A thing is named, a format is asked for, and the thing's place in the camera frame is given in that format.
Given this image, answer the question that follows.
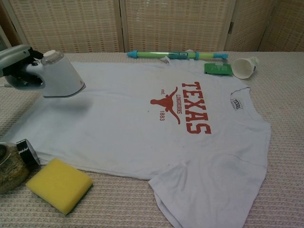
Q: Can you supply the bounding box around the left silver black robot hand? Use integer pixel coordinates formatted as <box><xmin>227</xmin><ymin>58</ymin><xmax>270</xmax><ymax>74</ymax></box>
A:
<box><xmin>0</xmin><ymin>44</ymin><xmax>46</xmax><ymax>90</ymax></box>

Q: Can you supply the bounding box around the white handheld iron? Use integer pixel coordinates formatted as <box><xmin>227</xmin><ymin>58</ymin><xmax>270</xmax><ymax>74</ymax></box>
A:
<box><xmin>4</xmin><ymin>50</ymin><xmax>86</xmax><ymax>98</ymax></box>

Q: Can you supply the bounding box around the white Texas print T-shirt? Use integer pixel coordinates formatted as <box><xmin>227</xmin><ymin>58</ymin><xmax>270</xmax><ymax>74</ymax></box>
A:
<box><xmin>0</xmin><ymin>48</ymin><xmax>271</xmax><ymax>222</ymax></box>

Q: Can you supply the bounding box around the glass jar with black lid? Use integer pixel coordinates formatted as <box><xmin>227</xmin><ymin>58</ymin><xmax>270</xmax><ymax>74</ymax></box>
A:
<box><xmin>0</xmin><ymin>139</ymin><xmax>42</xmax><ymax>194</ymax></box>

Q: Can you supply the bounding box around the yellow sponge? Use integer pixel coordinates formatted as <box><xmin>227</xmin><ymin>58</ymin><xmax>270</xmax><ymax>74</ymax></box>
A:
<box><xmin>25</xmin><ymin>158</ymin><xmax>94</xmax><ymax>216</ymax></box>

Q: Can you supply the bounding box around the green blue water squirter toy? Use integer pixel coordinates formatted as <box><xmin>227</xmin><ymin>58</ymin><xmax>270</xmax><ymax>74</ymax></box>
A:
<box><xmin>127</xmin><ymin>49</ymin><xmax>229</xmax><ymax>63</ymax></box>

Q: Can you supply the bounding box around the wicker folding screen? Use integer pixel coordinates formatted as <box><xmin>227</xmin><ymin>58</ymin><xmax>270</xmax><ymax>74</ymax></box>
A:
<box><xmin>0</xmin><ymin>0</ymin><xmax>304</xmax><ymax>54</ymax></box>

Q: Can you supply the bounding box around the green foil packet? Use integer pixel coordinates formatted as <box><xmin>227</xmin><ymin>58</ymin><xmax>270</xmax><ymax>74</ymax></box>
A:
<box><xmin>203</xmin><ymin>63</ymin><xmax>232</xmax><ymax>76</ymax></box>

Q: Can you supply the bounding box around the white paper cup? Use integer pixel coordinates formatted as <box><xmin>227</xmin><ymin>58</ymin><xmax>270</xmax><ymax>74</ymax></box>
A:
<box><xmin>231</xmin><ymin>57</ymin><xmax>259</xmax><ymax>79</ymax></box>

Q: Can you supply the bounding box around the beige woven table cloth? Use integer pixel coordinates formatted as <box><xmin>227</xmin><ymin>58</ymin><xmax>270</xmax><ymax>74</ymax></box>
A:
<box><xmin>0</xmin><ymin>51</ymin><xmax>304</xmax><ymax>228</ymax></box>

